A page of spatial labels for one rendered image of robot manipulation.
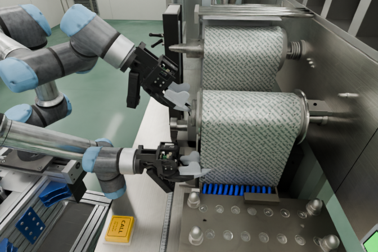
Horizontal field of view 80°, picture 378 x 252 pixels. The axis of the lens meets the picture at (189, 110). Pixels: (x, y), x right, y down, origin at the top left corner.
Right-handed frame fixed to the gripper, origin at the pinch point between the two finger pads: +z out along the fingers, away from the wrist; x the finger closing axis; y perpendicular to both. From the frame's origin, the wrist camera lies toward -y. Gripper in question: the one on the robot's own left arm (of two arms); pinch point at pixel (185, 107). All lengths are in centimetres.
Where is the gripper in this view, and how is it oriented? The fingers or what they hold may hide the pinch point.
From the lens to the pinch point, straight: 62.7
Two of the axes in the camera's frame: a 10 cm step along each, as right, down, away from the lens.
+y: 6.4, -6.0, -4.9
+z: 7.7, 5.4, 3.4
